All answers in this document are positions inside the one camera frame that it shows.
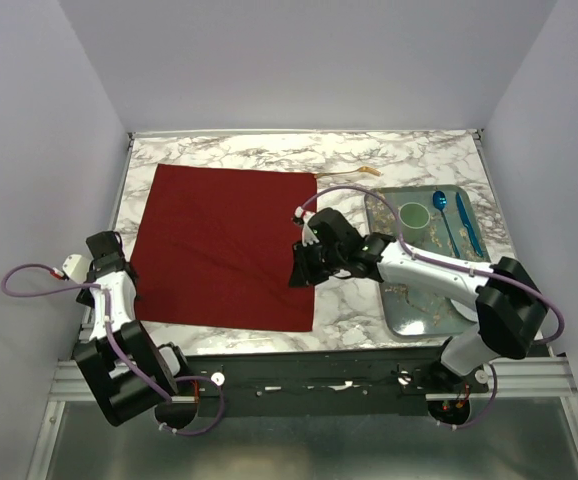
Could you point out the light green cup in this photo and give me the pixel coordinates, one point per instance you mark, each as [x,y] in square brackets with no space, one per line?
[414,220]

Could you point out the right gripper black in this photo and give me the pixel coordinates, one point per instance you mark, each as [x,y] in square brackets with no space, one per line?
[302,274]

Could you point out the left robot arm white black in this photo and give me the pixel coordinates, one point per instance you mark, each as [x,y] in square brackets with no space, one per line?
[126,372]

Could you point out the gold fork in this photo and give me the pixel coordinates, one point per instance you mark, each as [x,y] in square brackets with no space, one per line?
[361,170]

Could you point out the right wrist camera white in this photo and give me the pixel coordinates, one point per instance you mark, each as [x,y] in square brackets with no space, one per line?
[301,219]

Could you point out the dark red cloth napkin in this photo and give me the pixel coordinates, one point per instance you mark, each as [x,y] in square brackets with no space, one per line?
[214,249]

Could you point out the pale blue small plate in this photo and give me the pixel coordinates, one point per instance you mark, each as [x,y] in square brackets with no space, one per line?
[466,312]

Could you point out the blue metallic knife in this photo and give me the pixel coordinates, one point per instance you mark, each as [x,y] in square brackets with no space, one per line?
[466,222]

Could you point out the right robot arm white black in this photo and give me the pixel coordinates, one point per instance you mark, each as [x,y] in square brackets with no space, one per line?
[509,311]

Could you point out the blue metallic spoon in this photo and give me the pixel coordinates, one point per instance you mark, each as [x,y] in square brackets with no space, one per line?
[439,201]

